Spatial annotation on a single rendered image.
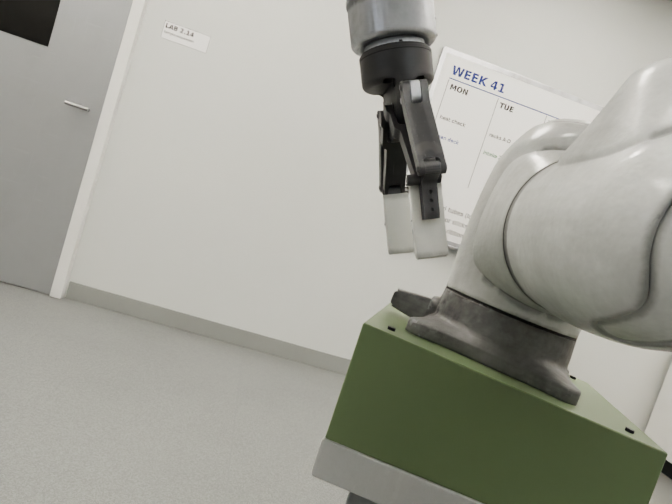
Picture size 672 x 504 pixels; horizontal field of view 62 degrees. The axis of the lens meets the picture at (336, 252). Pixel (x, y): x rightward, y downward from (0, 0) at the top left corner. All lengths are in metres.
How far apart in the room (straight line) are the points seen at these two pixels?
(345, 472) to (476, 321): 0.20
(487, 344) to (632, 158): 0.26
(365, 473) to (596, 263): 0.30
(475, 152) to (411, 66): 2.95
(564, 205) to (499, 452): 0.24
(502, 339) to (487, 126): 3.00
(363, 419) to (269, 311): 2.85
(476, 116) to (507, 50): 0.43
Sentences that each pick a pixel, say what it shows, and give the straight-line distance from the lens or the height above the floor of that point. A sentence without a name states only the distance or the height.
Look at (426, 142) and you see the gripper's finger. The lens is 0.51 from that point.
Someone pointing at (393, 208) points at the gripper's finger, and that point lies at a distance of 0.66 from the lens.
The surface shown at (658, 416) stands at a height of 0.31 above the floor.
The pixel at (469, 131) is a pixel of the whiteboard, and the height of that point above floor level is 1.64.
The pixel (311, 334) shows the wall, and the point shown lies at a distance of 3.44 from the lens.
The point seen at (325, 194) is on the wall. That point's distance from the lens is 3.32.
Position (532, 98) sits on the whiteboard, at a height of 1.95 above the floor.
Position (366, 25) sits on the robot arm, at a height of 1.15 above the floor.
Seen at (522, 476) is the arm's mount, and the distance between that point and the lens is 0.57.
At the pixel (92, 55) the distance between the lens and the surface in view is 3.44.
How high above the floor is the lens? 0.98
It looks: 5 degrees down
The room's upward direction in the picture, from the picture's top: 18 degrees clockwise
